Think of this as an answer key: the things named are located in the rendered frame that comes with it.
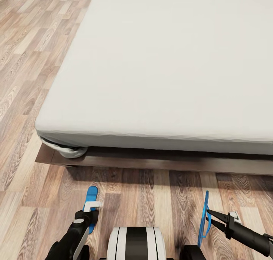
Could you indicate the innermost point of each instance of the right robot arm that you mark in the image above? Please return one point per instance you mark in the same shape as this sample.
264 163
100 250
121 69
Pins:
261 243

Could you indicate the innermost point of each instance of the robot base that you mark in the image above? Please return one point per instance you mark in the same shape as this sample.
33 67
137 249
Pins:
191 252

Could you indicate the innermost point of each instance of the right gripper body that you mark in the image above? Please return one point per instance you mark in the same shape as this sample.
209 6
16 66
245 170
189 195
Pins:
239 233

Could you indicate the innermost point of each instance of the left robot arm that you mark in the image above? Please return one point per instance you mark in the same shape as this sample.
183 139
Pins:
73 241

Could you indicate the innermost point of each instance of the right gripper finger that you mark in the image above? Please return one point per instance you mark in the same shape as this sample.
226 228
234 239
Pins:
219 225
220 216

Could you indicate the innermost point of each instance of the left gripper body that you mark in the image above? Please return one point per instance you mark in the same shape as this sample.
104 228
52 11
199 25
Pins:
92 215

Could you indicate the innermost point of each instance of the sandal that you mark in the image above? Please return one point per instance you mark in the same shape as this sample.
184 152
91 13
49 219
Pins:
205 215
92 193

